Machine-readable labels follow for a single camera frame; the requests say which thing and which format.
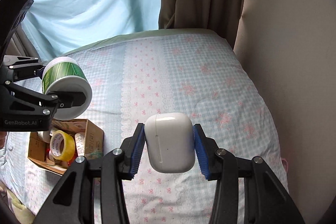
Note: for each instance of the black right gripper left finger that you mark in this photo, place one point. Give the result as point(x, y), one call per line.
point(72, 198)

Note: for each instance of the green label white jar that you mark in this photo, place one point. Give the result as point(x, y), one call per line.
point(63, 77)

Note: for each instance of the floral checkered bed quilt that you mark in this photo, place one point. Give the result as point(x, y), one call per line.
point(191, 72)

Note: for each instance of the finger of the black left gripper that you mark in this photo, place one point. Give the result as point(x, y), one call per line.
point(18, 68)
point(23, 101)

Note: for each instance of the yellow floral cloth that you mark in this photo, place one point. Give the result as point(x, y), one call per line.
point(21, 212)

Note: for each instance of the white earbuds case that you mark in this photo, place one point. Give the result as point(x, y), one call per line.
point(170, 142)

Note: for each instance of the yellow adhesive tape roll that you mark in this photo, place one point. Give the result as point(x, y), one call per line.
point(62, 146)

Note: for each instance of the light blue curtain sheet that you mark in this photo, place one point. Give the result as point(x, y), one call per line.
point(56, 27)

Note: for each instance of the brown cardboard box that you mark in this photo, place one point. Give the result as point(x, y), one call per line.
point(39, 144)

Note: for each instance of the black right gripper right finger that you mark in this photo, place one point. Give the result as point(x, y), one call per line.
point(265, 198)

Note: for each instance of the white pill bottle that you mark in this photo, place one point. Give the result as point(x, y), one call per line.
point(80, 143)

